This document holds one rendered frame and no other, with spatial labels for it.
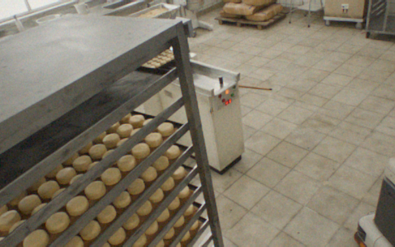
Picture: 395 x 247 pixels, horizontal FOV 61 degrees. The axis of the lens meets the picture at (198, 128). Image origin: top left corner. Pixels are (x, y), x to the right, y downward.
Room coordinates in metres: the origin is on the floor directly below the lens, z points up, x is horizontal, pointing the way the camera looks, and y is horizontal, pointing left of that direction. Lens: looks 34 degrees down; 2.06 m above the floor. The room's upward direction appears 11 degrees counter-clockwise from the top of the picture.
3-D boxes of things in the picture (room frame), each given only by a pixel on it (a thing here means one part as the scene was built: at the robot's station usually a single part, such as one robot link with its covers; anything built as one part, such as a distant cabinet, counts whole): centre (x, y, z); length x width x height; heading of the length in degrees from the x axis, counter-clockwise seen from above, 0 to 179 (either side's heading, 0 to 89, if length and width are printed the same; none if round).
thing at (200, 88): (2.97, 0.45, 0.87); 2.01 x 0.03 x 0.07; 37
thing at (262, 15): (6.09, -1.59, 0.19); 0.72 x 0.42 x 0.15; 132
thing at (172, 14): (2.97, 0.26, 1.25); 0.56 x 0.29 x 0.14; 127
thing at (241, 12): (6.18, -1.22, 0.32); 0.72 x 0.42 x 0.17; 42
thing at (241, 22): (6.32, -1.39, 0.06); 1.20 x 0.80 x 0.11; 40
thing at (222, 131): (2.57, -0.04, 0.45); 0.70 x 0.34 x 0.90; 37
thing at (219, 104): (2.28, -0.26, 0.77); 0.24 x 0.04 x 0.14; 127
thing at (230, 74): (3.15, 0.22, 0.87); 2.01 x 0.03 x 0.07; 37
